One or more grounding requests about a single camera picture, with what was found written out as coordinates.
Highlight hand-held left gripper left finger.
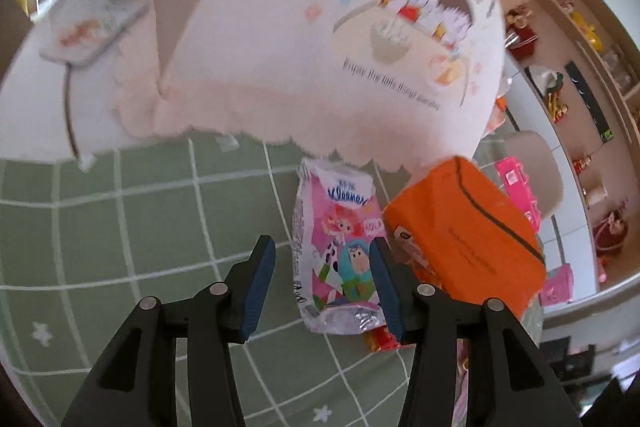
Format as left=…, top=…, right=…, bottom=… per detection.
left=60, top=234, right=277, bottom=427

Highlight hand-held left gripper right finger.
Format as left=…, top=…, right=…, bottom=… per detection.
left=369, top=237, right=583, bottom=427

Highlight pink cartoon snack packet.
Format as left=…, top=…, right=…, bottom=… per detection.
left=291, top=157, right=388, bottom=335

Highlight orange packet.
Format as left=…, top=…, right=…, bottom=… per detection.
left=382, top=155, right=547, bottom=318

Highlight small red wrapper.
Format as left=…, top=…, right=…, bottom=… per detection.
left=364, top=327, right=401, bottom=353

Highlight green checked tablecloth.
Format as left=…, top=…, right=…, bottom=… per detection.
left=0, top=134, right=546, bottom=427

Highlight pink tray box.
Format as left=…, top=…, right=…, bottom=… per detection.
left=495, top=157, right=543, bottom=233

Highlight pink cube box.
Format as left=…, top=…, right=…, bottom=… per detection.
left=540, top=263, right=576, bottom=306

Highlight orange tissue box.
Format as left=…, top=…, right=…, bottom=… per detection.
left=482, top=97, right=516, bottom=140

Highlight large red dressed doll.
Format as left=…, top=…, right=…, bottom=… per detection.
left=592, top=202, right=632, bottom=258

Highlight white hat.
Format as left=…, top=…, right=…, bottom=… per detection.
left=527, top=66, right=563, bottom=98

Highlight black hook rack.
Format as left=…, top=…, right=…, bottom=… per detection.
left=564, top=62, right=613, bottom=142

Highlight small red dressed doll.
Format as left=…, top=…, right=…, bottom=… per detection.
left=505, top=7, right=538, bottom=58

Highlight yellow ornament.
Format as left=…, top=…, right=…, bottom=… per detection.
left=572, top=12, right=601, bottom=50

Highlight white wood wall cabinet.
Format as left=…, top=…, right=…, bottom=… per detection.
left=497, top=0, right=640, bottom=303

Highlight dark cable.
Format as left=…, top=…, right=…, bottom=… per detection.
left=62, top=64, right=98, bottom=172

